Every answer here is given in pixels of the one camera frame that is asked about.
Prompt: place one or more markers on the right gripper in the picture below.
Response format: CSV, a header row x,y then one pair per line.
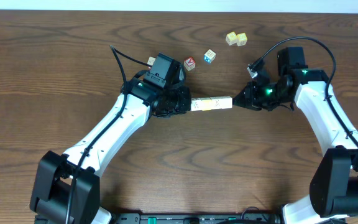
x,y
251,102

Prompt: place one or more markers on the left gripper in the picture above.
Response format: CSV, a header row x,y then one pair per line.
x,y
185,101

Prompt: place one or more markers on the wooden A block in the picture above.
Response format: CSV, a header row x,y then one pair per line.
x,y
196,104

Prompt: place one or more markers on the wooden block with M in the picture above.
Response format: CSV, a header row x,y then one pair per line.
x,y
226,102

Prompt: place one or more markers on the yellow top block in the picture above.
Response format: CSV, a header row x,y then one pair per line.
x,y
206,104

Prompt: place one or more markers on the yellow block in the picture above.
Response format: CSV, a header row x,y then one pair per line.
x,y
231,38
206,104
241,39

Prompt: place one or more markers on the wooden block with figure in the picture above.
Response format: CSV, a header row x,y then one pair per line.
x,y
216,105

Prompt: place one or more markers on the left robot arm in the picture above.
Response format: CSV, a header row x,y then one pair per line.
x,y
67,186

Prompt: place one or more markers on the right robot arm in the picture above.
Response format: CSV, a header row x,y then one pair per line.
x,y
333,191

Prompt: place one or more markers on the red A letter block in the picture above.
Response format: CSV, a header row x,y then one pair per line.
x,y
189,63

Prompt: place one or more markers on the red sided block far left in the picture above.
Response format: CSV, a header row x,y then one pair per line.
x,y
151,61

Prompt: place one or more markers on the blue sided letter block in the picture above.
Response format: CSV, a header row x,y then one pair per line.
x,y
209,56

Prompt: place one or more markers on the yellow block far right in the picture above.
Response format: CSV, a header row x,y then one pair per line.
x,y
241,39

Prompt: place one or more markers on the yellow block far left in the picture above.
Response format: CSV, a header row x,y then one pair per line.
x,y
231,38

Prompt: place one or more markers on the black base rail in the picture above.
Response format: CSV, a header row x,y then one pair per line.
x,y
135,218

